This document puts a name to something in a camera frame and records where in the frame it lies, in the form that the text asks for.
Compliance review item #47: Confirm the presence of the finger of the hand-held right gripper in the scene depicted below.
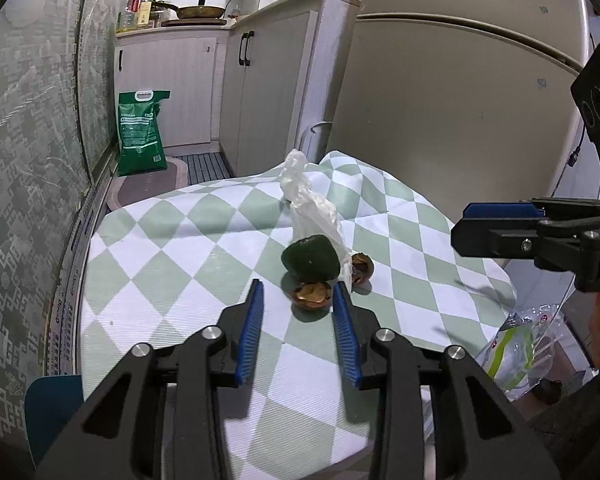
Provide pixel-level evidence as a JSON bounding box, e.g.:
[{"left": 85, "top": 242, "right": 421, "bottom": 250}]
[
  {"left": 462, "top": 198, "right": 600, "bottom": 224},
  {"left": 450, "top": 216, "right": 600, "bottom": 272}
]

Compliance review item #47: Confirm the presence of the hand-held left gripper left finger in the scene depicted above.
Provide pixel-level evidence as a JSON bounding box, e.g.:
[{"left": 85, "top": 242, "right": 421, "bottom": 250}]
[{"left": 32, "top": 280, "right": 265, "bottom": 480}]

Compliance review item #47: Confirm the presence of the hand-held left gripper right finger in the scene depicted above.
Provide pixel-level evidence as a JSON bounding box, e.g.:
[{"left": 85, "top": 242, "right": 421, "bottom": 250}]
[{"left": 331, "top": 282, "right": 563, "bottom": 480}]

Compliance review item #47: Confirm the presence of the brown fruit shell half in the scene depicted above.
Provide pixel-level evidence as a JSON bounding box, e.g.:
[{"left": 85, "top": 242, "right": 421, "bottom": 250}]
[
  {"left": 292, "top": 282, "right": 334, "bottom": 311},
  {"left": 350, "top": 253, "right": 376, "bottom": 289}
]

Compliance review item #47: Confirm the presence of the dark green round object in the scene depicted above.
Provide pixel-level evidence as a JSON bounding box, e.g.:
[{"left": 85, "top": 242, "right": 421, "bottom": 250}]
[{"left": 281, "top": 235, "right": 340, "bottom": 281}]

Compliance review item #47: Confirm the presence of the clear plastic trash bag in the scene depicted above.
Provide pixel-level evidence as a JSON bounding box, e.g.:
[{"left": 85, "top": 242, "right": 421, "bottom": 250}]
[{"left": 472, "top": 302, "right": 574, "bottom": 402}]

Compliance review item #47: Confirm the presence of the white plastic bag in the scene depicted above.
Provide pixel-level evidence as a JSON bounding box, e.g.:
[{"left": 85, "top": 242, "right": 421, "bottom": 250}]
[{"left": 279, "top": 149, "right": 354, "bottom": 294}]

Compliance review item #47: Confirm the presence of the green white checkered tablecloth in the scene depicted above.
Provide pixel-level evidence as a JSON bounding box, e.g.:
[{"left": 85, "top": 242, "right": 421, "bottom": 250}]
[{"left": 77, "top": 150, "right": 519, "bottom": 467}]

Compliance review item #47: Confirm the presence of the beige refrigerator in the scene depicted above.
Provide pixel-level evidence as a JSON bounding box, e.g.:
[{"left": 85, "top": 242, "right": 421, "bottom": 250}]
[{"left": 325, "top": 0, "right": 600, "bottom": 243}]

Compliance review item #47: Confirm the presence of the dark brown round object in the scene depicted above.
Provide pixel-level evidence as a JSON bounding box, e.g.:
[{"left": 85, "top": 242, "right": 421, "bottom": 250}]
[{"left": 534, "top": 377, "right": 564, "bottom": 404}]

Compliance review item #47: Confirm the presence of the grey striped floor mat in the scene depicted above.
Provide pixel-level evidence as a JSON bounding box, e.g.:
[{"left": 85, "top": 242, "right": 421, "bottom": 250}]
[{"left": 186, "top": 152, "right": 235, "bottom": 186}]

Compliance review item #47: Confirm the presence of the grey oval floor mat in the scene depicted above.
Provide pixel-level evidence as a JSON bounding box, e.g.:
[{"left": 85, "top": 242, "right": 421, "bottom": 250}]
[{"left": 105, "top": 156, "right": 190, "bottom": 212}]

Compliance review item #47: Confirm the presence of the blue chair seat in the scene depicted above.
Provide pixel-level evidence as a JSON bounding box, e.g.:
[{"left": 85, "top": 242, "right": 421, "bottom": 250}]
[{"left": 24, "top": 375, "right": 84, "bottom": 462}]

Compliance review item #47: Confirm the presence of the green rice bag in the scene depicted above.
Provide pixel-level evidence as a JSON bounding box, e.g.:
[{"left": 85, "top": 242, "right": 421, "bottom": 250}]
[{"left": 117, "top": 89, "right": 171, "bottom": 177}]

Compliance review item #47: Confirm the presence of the white kitchen cabinet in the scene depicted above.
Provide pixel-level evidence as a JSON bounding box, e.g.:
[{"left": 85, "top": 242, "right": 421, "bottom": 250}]
[
  {"left": 114, "top": 27, "right": 231, "bottom": 150},
  {"left": 220, "top": 0, "right": 364, "bottom": 177}
]

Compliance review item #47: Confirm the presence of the patterned frosted glass door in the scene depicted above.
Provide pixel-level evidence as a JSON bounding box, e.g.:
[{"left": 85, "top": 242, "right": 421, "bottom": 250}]
[
  {"left": 75, "top": 0, "right": 147, "bottom": 177},
  {"left": 0, "top": 0, "right": 97, "bottom": 443}
]

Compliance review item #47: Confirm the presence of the frying pan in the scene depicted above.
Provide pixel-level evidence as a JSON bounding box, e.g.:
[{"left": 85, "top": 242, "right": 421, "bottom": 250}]
[{"left": 151, "top": 1, "right": 229, "bottom": 20}]

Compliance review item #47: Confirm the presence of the black cable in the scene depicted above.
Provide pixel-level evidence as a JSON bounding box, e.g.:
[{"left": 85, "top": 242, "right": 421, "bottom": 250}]
[{"left": 550, "top": 145, "right": 584, "bottom": 201}]

